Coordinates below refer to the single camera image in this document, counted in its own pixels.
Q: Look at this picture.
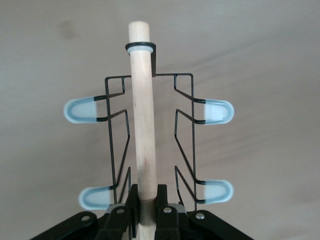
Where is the black wire cup holder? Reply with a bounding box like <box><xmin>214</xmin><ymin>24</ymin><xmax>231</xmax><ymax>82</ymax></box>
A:
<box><xmin>63</xmin><ymin>20</ymin><xmax>235</xmax><ymax>240</ymax></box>

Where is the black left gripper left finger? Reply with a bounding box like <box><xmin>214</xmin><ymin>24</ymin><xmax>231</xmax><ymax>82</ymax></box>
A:
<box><xmin>34</xmin><ymin>183</ymin><xmax>140</xmax><ymax>240</ymax></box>

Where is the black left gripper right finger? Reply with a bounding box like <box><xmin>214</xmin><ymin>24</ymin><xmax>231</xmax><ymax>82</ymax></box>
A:
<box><xmin>154</xmin><ymin>184</ymin><xmax>253</xmax><ymax>240</ymax></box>

